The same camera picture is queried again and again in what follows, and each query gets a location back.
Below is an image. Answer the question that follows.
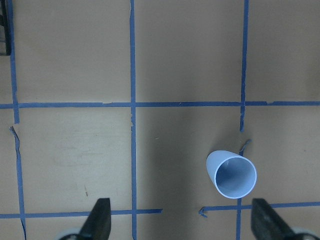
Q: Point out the black wire mug rack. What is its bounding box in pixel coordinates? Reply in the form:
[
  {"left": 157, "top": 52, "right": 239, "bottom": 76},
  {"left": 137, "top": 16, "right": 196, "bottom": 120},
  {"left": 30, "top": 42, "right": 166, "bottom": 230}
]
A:
[{"left": 0, "top": 0, "right": 12, "bottom": 56}]

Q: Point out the light blue plastic cup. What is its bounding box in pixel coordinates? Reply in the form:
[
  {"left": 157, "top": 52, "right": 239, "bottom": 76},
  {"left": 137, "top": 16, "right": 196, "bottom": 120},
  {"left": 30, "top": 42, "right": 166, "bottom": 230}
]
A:
[{"left": 206, "top": 150, "right": 258, "bottom": 199}]

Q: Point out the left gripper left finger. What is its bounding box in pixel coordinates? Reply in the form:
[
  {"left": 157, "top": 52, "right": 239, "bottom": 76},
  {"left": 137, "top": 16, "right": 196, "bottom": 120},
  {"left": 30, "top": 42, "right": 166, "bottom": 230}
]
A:
[{"left": 55, "top": 198, "right": 112, "bottom": 240}]

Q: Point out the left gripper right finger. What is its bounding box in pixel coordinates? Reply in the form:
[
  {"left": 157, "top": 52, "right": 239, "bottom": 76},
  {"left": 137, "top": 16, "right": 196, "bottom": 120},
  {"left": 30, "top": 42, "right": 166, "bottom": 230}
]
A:
[{"left": 251, "top": 198, "right": 320, "bottom": 240}]

